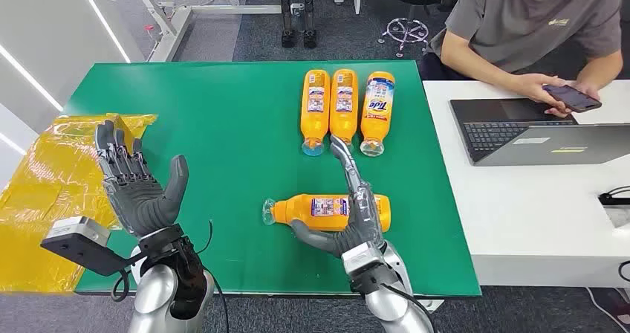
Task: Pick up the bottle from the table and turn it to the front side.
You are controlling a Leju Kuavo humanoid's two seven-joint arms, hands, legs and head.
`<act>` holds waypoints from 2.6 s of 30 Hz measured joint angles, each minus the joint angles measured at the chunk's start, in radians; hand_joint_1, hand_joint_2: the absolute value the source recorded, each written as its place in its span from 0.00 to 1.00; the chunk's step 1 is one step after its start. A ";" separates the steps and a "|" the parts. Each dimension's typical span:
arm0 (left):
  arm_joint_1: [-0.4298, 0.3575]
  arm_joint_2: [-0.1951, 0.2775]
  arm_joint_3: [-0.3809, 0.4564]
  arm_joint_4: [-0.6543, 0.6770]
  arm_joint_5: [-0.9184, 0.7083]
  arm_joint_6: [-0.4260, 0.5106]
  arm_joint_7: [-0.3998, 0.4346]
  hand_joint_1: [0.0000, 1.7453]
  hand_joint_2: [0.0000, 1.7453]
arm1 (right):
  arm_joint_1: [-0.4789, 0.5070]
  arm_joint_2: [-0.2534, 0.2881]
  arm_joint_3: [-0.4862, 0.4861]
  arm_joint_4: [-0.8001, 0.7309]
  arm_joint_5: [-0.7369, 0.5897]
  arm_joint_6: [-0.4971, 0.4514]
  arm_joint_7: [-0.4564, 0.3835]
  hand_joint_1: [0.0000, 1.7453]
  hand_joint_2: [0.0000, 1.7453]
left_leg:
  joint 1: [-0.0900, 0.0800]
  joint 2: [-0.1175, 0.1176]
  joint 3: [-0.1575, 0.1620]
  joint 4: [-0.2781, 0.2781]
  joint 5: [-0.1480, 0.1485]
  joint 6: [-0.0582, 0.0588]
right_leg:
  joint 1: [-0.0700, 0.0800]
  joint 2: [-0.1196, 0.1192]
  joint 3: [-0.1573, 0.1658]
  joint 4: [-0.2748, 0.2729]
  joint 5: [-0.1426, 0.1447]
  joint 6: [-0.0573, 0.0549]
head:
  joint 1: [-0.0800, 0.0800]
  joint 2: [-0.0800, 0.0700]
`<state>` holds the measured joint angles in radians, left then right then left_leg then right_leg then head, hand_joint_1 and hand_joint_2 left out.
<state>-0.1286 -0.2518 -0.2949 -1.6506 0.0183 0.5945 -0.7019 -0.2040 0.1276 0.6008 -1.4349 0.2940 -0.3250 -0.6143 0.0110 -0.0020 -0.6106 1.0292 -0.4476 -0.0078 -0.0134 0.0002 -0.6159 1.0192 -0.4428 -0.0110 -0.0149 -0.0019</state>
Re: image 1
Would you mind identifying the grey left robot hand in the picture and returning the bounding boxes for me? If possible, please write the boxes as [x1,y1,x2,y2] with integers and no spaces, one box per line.
[94,120,190,239]

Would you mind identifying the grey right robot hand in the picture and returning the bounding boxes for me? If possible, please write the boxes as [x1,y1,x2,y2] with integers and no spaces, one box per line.
[289,135,387,259]

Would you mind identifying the person's right hand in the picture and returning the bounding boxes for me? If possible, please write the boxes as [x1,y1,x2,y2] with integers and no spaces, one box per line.
[511,73,568,107]

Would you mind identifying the person's left hand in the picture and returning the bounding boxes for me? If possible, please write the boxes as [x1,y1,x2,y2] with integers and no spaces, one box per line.
[545,82,603,118]

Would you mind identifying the black smartphone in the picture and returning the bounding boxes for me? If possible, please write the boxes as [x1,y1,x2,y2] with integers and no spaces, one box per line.
[542,84,603,114]

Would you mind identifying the orange detergent bottle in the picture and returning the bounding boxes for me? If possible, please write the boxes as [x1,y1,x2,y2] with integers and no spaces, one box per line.
[300,69,331,157]
[329,68,360,149]
[262,193,392,233]

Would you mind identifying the orange Tide label bottle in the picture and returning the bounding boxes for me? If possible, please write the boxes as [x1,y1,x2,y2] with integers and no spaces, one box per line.
[360,71,396,158]

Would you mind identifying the grey laptop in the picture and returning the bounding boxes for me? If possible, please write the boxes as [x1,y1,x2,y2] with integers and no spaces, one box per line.
[449,97,630,168]

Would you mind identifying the person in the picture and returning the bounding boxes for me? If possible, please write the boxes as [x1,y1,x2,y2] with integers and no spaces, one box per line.
[418,0,626,118]

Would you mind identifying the yellow taped cardboard box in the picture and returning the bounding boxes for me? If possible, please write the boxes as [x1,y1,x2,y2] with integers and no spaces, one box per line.
[0,114,158,294]

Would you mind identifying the green table mat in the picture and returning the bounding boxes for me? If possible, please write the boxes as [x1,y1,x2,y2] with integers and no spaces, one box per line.
[62,59,482,298]

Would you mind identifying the white desk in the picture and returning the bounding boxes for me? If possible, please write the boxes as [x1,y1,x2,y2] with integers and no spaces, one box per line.
[422,80,630,288]

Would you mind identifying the black robot legs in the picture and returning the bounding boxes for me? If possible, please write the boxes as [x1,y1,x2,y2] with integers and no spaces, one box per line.
[273,0,319,50]

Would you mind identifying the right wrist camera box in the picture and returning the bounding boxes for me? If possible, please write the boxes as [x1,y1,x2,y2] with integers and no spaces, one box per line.
[341,243,386,277]

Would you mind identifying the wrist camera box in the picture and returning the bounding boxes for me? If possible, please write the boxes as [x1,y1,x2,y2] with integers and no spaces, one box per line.
[40,216,131,277]
[341,243,386,277]

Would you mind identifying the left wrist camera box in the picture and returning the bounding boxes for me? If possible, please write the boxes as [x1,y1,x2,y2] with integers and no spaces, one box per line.
[40,216,131,277]

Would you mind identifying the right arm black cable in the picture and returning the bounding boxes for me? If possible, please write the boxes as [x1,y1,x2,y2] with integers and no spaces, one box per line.
[381,282,435,333]

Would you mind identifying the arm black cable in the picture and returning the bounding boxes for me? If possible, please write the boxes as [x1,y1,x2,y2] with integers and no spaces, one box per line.
[195,219,231,333]
[381,282,435,333]

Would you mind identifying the left camera black cable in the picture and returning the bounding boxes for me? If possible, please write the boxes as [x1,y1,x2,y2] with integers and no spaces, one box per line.
[110,269,131,303]

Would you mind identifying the black plug with cable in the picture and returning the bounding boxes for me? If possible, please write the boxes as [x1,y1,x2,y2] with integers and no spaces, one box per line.
[597,186,630,207]

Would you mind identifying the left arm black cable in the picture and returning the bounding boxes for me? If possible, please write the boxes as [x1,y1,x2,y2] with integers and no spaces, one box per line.
[195,219,231,333]

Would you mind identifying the white metal frame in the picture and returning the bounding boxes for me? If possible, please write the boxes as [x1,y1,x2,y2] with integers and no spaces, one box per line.
[130,0,282,63]

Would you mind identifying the white floor cable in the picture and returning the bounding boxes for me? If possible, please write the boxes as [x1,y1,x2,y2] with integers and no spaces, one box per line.
[585,287,630,333]

